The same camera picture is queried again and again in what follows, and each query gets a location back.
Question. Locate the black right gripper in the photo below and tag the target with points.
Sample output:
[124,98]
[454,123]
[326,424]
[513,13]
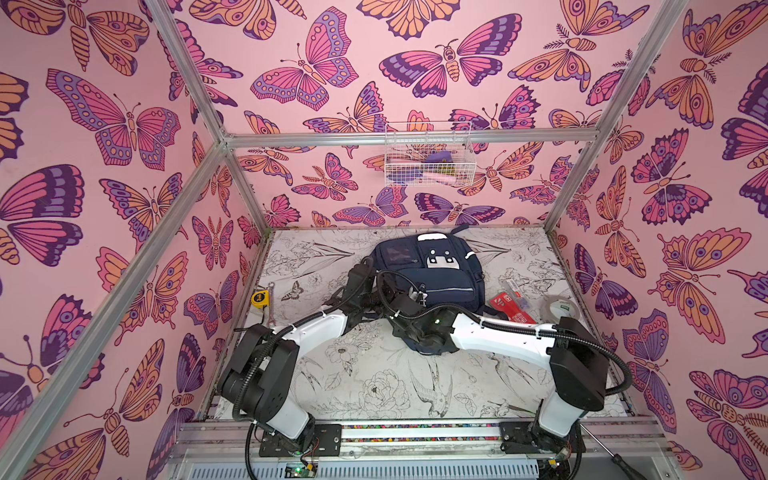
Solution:
[391,299]

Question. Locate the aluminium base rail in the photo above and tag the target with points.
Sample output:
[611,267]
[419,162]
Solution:
[607,448]

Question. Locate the navy blue student backpack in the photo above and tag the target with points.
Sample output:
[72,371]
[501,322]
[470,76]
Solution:
[437,270]

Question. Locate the white wire basket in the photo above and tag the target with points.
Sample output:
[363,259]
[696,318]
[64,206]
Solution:
[424,157]

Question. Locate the yellow tape measure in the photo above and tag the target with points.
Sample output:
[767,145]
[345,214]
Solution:
[260,299]

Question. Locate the green circuit board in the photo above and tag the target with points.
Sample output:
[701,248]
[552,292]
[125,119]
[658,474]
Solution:
[300,470]

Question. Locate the silver wrench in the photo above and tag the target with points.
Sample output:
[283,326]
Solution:
[269,306]

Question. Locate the clear packing tape roll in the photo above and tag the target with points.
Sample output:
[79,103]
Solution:
[554,309]

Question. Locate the clear plastic stationery case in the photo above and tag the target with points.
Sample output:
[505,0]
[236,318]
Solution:
[517,294]

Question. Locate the red paper pack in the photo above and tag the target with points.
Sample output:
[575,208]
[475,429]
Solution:
[509,306]

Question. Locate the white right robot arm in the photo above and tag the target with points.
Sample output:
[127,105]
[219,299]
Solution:
[584,372]

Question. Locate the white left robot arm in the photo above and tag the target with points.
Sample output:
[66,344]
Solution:
[259,373]

